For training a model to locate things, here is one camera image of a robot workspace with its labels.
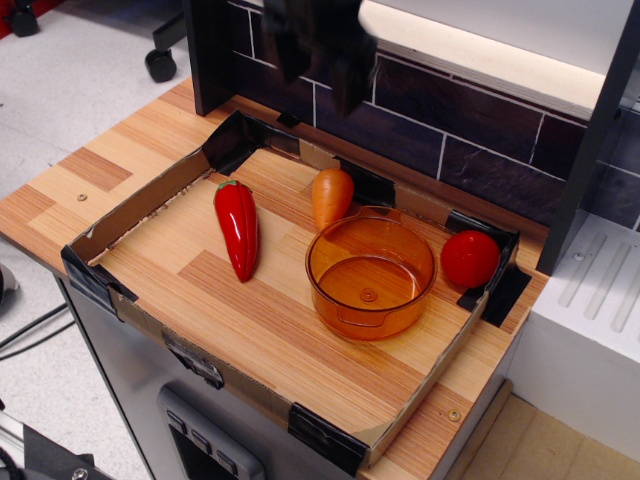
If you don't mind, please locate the red toy chili pepper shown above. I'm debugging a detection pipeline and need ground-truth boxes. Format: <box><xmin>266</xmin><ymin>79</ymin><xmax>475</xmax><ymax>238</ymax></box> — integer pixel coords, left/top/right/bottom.
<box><xmin>214</xmin><ymin>180</ymin><xmax>258</xmax><ymax>283</ymax></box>

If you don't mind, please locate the orange toy carrot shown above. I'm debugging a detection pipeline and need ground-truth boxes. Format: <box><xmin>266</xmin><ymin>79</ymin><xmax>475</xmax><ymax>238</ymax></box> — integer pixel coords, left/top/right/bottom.
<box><xmin>312</xmin><ymin>168</ymin><xmax>355</xmax><ymax>230</ymax></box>

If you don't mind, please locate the dark left side panel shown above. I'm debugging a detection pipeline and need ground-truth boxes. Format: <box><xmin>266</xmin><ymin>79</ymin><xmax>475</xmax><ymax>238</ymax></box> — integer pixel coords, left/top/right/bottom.
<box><xmin>183</xmin><ymin>0</ymin><xmax>237</xmax><ymax>116</ymax></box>

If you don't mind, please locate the transparent orange plastic pot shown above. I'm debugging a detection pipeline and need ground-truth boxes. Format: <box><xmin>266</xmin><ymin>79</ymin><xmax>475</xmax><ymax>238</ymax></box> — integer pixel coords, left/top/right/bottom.
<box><xmin>305</xmin><ymin>206</ymin><xmax>437</xmax><ymax>341</ymax></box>

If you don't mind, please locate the red toy tomato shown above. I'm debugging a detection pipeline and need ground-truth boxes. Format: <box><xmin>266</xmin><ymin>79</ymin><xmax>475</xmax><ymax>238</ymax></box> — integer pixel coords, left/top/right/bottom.
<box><xmin>440</xmin><ymin>230</ymin><xmax>501</xmax><ymax>288</ymax></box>

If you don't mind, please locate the dark grey vertical post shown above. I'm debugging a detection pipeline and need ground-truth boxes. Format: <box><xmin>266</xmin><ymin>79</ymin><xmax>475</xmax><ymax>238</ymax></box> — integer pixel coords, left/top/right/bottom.
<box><xmin>537</xmin><ymin>0</ymin><xmax>639</xmax><ymax>275</ymax></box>

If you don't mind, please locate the black metal bracket with screw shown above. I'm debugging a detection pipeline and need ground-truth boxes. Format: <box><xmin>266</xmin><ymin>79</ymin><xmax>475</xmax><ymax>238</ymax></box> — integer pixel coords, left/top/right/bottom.
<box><xmin>1</xmin><ymin>403</ymin><xmax>111</xmax><ymax>480</ymax></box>

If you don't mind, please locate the black floor cable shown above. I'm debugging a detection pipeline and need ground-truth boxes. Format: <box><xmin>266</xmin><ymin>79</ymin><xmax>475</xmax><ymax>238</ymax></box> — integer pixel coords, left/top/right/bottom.
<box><xmin>0</xmin><ymin>302</ymin><xmax>77</xmax><ymax>361</ymax></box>

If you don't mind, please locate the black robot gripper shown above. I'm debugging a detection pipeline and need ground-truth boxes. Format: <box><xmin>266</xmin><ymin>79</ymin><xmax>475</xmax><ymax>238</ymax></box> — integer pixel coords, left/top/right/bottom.
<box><xmin>262</xmin><ymin>0</ymin><xmax>377</xmax><ymax>116</ymax></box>

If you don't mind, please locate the white toy sink unit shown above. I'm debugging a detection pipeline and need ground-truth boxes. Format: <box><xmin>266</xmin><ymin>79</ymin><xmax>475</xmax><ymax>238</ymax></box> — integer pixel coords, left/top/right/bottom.
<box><xmin>509</xmin><ymin>94</ymin><xmax>640</xmax><ymax>449</ymax></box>

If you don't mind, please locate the cardboard fence with black tape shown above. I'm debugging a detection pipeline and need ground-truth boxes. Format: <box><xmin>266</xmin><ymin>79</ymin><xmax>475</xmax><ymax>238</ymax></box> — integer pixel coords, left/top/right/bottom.
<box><xmin>62</xmin><ymin>112</ymin><xmax>536</xmax><ymax>479</ymax></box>

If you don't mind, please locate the black office chair base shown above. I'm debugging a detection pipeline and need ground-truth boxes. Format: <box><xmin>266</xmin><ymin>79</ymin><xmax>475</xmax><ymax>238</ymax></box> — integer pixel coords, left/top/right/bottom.
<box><xmin>1</xmin><ymin>1</ymin><xmax>186</xmax><ymax>83</ymax></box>

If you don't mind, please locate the grey oven control panel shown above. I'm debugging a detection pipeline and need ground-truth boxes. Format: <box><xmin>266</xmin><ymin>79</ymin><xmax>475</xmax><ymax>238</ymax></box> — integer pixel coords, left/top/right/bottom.
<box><xmin>156</xmin><ymin>385</ymin><xmax>266</xmax><ymax>480</ymax></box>

